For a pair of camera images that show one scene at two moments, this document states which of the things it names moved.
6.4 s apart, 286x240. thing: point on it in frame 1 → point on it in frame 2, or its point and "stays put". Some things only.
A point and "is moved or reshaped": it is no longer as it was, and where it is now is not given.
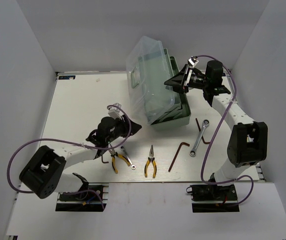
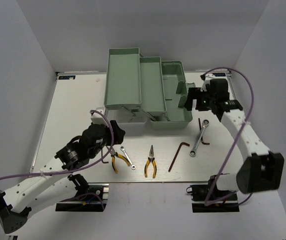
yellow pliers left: x=114 y=154 stays put
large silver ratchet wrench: x=205 y=122 stays put
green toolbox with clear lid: x=148 y=66 is moved or reshaped
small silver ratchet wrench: x=133 y=166 stays put
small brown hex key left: x=102 y=160 stays put
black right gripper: x=180 y=82 → x=196 y=93
